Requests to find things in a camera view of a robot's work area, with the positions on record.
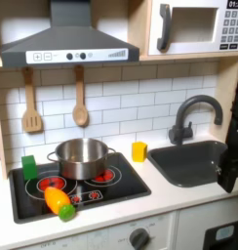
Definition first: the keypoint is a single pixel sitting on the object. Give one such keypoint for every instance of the dark grey tap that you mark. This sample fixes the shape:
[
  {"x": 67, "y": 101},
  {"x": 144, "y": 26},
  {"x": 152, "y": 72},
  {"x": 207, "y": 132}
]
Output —
[{"x": 189, "y": 118}]

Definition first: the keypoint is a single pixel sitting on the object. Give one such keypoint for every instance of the yellow block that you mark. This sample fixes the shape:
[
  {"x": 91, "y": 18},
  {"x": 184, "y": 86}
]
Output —
[{"x": 139, "y": 151}]

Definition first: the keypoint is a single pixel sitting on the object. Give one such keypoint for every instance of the steel pot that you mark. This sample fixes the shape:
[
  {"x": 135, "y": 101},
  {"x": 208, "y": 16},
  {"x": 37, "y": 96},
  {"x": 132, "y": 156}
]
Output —
[{"x": 81, "y": 158}]

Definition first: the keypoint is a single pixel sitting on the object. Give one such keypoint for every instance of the black oven door panel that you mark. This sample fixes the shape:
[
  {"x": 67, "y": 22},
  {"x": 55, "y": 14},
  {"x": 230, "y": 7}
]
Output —
[{"x": 223, "y": 236}]

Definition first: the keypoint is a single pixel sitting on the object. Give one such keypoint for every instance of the grey oven knob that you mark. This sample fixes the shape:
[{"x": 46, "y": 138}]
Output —
[{"x": 138, "y": 238}]

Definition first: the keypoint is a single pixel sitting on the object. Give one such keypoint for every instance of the black toy stove top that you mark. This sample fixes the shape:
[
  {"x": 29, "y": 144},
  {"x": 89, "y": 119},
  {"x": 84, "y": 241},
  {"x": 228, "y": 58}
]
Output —
[{"x": 75, "y": 188}]

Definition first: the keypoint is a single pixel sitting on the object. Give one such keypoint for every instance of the dark grey sink basin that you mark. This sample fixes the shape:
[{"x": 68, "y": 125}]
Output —
[{"x": 186, "y": 162}]

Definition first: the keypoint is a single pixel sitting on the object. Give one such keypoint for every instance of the wooden slotted spatula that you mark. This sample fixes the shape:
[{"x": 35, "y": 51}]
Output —
[{"x": 31, "y": 107}]

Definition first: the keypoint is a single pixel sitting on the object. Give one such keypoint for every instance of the grey range hood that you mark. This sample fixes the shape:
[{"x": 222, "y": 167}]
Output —
[{"x": 69, "y": 42}]

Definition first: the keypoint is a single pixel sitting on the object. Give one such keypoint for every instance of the wooden spoon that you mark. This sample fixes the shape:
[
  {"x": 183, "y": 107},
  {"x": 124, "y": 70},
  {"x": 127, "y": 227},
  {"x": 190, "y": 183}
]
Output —
[{"x": 80, "y": 101}]

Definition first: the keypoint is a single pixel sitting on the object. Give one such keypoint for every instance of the orange toy carrot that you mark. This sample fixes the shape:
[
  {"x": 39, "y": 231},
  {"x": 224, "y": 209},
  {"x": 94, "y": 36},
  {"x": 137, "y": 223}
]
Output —
[{"x": 58, "y": 202}]

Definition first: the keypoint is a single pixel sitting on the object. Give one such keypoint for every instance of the green block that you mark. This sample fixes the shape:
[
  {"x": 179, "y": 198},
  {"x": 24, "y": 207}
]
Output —
[{"x": 29, "y": 167}]

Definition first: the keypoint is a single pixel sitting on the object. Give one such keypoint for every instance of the white toy microwave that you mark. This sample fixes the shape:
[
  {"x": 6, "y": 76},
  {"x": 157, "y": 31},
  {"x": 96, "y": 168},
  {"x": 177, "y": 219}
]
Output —
[{"x": 195, "y": 26}]

